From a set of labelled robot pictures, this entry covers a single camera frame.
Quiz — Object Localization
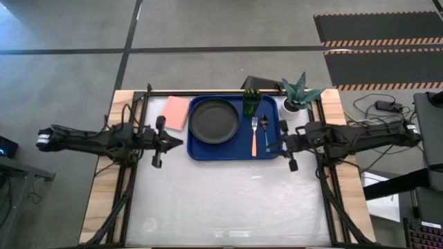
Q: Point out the white plant pot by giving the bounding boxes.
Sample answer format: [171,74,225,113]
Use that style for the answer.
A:
[278,98,301,121]

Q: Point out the black box behind table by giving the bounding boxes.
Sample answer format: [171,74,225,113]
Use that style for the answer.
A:
[241,75,288,91]

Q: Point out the green spiky plant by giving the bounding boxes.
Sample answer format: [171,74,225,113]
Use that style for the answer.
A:
[281,71,325,111]

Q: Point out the grey metal desk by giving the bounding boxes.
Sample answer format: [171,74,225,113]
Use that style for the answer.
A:
[0,155,56,249]

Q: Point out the dark device with blue light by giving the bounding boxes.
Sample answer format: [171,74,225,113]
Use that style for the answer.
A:
[0,135,19,159]

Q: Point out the white box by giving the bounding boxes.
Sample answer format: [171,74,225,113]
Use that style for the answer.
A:
[359,171,401,223]

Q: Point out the white table mat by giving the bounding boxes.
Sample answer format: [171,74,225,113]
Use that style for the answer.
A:
[126,95,332,246]

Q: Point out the fork with orange handle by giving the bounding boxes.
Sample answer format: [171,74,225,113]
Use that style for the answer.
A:
[251,116,259,158]

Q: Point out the blue plastic tray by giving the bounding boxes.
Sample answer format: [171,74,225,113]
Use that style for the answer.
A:
[186,94,281,161]

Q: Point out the spoon with teal handle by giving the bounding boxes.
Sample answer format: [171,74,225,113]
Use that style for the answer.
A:
[260,114,271,153]

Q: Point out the black aluminium table frame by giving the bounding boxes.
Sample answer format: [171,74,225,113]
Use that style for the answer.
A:
[81,82,377,249]

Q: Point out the black cable bundle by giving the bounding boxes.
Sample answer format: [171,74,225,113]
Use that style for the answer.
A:
[344,93,426,156]

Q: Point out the grey side desk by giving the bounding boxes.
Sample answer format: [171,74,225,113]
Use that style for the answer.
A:
[363,91,443,225]

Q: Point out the pink notepad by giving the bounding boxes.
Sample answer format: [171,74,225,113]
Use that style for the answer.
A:
[161,95,191,132]

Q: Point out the black hazard striped floor mat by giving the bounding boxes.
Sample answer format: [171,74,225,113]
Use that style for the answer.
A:
[323,48,443,91]
[313,11,443,48]

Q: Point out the brown cable loop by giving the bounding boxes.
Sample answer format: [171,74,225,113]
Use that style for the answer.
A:
[119,102,134,125]

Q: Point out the dark grey round plate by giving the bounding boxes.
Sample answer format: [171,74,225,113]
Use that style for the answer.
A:
[188,98,240,145]

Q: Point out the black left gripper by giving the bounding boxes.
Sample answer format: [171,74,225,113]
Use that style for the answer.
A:
[142,115,183,169]

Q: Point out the backlit keyboard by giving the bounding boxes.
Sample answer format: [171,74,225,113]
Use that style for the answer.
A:
[403,217,443,249]

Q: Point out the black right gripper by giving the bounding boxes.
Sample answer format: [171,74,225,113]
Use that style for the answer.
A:
[266,119,307,173]

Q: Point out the black power adapter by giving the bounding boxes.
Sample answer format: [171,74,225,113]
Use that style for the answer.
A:
[375,100,402,112]

